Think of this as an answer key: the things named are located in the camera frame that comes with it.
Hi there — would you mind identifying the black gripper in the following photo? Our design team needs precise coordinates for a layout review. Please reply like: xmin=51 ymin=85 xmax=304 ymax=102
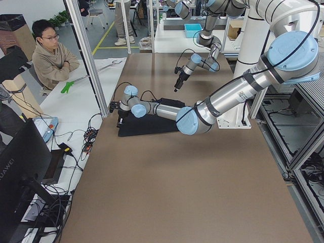
xmin=116 ymin=108 xmax=128 ymax=128
xmin=174 ymin=72 xmax=189 ymax=92

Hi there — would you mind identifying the black t-shirt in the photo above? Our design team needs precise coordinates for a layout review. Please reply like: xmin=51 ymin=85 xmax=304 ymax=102
xmin=118 ymin=101 xmax=179 ymax=137

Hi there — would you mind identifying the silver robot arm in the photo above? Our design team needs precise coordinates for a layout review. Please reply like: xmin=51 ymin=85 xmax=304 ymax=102
xmin=117 ymin=1 xmax=321 ymax=135
xmin=174 ymin=1 xmax=247 ymax=92

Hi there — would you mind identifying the blue plastic bin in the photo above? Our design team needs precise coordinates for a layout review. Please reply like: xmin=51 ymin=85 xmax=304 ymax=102
xmin=184 ymin=23 xmax=202 ymax=38

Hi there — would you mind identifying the standing person in white top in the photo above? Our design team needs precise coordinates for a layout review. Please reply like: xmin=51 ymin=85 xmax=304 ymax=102
xmin=114 ymin=0 xmax=135 ymax=46

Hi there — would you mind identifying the blue teach pendant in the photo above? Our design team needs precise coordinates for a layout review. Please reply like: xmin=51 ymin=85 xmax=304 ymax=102
xmin=32 ymin=117 xmax=58 ymax=142

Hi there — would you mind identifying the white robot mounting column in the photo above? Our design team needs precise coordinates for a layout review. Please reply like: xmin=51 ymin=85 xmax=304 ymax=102
xmin=218 ymin=0 xmax=324 ymax=130

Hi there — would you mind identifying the seated man in beige hoodie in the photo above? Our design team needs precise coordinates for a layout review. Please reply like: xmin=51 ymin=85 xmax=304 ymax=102
xmin=32 ymin=19 xmax=79 ymax=90

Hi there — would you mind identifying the black Huawei monitor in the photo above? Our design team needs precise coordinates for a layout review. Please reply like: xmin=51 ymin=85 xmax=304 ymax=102
xmin=1 ymin=119 xmax=55 ymax=242

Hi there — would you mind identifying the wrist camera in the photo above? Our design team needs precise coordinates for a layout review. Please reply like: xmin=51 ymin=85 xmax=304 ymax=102
xmin=109 ymin=101 xmax=119 ymax=113
xmin=174 ymin=66 xmax=182 ymax=74

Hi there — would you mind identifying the green handled reacher grabber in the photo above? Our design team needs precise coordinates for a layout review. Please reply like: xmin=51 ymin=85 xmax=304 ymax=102
xmin=61 ymin=60 xmax=122 ymax=94

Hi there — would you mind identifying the aluminium frame post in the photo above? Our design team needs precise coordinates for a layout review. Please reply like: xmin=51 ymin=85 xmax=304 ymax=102
xmin=63 ymin=0 xmax=109 ymax=118

